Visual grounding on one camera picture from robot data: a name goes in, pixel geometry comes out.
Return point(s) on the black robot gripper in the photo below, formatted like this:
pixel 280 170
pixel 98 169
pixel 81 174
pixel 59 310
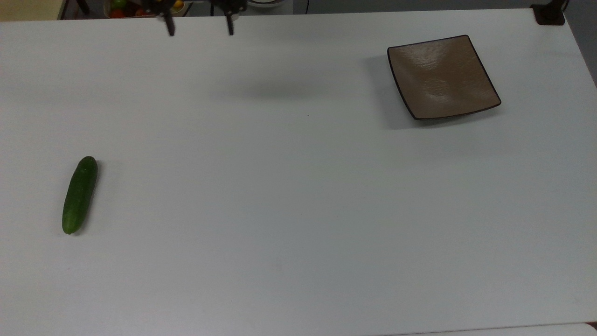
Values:
pixel 231 5

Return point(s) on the green cucumber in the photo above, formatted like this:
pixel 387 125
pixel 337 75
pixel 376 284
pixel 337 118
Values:
pixel 79 195

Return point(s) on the square brown ceramic plate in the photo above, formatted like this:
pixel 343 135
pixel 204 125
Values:
pixel 443 77

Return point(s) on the yellow toy fruit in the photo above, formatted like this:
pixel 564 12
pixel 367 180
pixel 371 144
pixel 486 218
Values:
pixel 177 5

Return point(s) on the white bowl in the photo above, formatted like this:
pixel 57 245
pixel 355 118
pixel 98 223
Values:
pixel 267 3

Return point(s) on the green toy fruit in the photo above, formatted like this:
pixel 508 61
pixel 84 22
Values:
pixel 119 3

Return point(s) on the beige fruit basket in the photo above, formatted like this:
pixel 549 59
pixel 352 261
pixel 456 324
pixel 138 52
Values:
pixel 108 10

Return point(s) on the dark furniture leg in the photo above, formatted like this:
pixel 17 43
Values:
pixel 83 5

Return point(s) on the light wooden board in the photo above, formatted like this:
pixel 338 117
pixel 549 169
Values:
pixel 29 9

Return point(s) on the black table clamp mount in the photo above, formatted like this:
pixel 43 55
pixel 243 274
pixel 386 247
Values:
pixel 549 13

